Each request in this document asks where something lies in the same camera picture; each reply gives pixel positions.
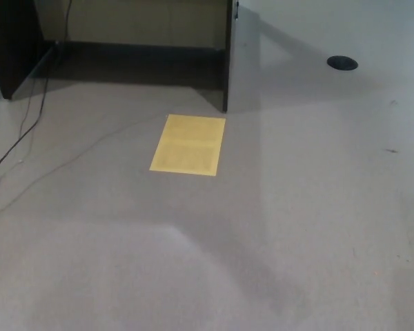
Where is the yellow paper sheet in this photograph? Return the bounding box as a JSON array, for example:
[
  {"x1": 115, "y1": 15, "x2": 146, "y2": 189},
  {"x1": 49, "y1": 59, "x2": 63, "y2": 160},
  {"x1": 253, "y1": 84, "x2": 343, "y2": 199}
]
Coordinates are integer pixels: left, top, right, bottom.
[{"x1": 149, "y1": 114, "x2": 227, "y2": 176}]

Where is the black round floor grommet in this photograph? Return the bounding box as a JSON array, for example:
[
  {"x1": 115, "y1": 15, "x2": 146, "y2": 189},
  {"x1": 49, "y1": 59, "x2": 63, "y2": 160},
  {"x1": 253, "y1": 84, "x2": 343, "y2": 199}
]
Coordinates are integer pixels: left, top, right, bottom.
[{"x1": 326, "y1": 54, "x2": 359, "y2": 72}]

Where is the dark wooden desk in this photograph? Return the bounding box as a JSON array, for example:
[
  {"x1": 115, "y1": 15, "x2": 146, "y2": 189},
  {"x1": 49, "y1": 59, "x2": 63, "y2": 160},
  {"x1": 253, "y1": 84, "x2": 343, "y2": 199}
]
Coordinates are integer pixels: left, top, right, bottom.
[{"x1": 0, "y1": 0, "x2": 241, "y2": 113}]

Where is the thin grey cable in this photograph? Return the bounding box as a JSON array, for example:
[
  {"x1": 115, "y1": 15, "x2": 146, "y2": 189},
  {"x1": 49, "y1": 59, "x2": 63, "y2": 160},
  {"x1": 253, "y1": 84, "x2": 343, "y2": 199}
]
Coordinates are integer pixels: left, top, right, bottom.
[{"x1": 0, "y1": 116, "x2": 169, "y2": 217}]

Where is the thick black power cable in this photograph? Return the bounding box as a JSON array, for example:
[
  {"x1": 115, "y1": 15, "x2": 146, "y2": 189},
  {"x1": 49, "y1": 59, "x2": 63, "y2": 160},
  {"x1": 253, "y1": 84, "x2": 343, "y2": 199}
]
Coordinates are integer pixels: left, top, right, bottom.
[{"x1": 0, "y1": 0, "x2": 72, "y2": 173}]

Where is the thin dark cable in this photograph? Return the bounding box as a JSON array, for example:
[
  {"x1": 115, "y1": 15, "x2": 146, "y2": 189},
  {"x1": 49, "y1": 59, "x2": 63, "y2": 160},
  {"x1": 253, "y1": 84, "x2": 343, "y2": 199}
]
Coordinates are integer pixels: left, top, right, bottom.
[{"x1": 17, "y1": 81, "x2": 35, "y2": 163}]

